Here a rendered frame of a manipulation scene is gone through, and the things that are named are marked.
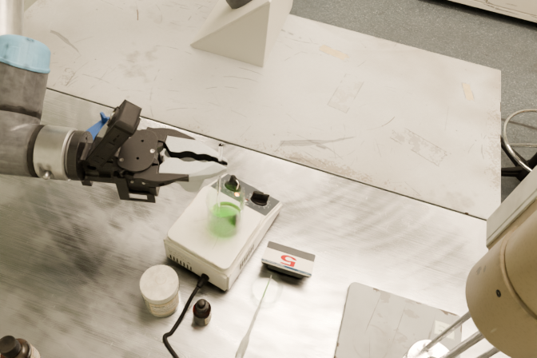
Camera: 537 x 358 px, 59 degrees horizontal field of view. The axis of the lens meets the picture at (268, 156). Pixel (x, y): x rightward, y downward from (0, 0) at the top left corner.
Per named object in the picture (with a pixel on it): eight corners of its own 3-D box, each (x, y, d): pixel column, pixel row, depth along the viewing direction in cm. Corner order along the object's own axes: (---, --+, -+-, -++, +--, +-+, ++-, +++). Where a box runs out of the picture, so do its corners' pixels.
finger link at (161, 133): (196, 137, 70) (136, 131, 70) (196, 130, 69) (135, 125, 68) (192, 163, 67) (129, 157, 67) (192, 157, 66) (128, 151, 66)
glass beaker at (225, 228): (216, 203, 83) (217, 175, 76) (250, 218, 82) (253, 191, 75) (196, 235, 79) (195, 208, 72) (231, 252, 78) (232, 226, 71)
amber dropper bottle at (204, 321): (192, 326, 78) (191, 312, 73) (193, 308, 80) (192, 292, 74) (211, 326, 78) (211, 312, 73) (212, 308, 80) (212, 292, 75)
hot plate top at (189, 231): (205, 185, 85) (205, 183, 85) (264, 217, 83) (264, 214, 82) (164, 236, 79) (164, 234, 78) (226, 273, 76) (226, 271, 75)
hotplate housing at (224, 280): (224, 179, 96) (225, 155, 90) (282, 209, 93) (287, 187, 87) (157, 268, 84) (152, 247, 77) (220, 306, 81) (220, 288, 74)
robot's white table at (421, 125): (125, 149, 209) (80, -43, 137) (395, 232, 196) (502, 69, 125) (65, 244, 180) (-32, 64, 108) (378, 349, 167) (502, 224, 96)
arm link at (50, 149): (46, 113, 66) (25, 161, 62) (80, 117, 67) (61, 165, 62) (60, 146, 72) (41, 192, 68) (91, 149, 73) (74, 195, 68)
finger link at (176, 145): (228, 165, 73) (167, 160, 72) (229, 141, 68) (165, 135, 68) (226, 182, 71) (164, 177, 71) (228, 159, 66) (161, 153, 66)
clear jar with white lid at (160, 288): (141, 291, 81) (134, 272, 75) (175, 278, 83) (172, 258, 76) (150, 324, 78) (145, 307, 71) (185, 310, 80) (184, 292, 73)
